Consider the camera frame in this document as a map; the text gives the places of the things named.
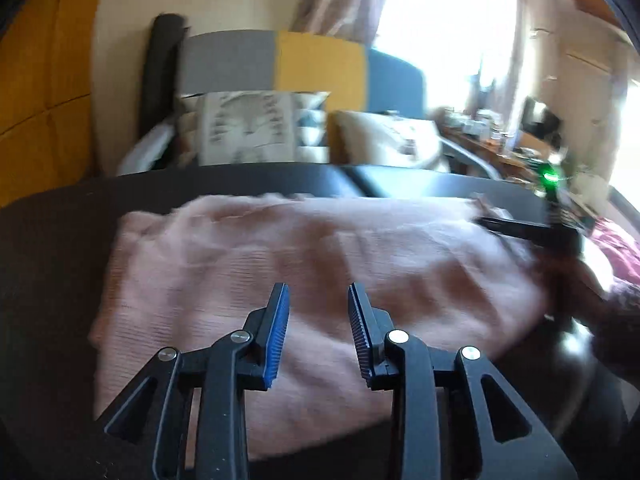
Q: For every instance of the wooden wardrobe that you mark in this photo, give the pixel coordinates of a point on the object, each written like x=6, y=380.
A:
x=45, y=85

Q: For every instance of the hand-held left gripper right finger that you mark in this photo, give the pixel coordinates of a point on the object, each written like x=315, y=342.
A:
x=357, y=330

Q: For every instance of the pink knit sweater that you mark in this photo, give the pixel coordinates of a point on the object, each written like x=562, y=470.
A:
x=300, y=250

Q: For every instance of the person's red patterned top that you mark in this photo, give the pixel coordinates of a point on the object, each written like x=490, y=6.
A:
x=620, y=250

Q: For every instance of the person's right hand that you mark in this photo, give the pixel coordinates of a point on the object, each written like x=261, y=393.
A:
x=580, y=295

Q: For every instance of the grey yellow blue sofa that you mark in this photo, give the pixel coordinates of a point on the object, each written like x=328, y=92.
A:
x=320, y=65

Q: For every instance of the wooden side table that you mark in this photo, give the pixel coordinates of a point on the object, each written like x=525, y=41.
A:
x=490, y=145

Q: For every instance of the bright window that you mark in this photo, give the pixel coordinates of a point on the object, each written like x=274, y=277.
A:
x=445, y=35

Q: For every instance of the tiger print pillow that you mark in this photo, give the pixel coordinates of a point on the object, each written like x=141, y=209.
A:
x=250, y=125

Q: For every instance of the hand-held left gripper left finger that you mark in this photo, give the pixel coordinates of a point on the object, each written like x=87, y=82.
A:
x=277, y=340

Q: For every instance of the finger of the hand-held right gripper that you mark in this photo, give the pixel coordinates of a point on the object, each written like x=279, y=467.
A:
x=515, y=229

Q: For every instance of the deer print pillow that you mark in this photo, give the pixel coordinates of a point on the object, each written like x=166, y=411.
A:
x=380, y=135

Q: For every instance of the black monitor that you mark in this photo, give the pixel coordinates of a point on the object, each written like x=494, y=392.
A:
x=541, y=117

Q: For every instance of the black rolled mat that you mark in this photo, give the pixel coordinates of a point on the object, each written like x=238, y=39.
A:
x=160, y=70

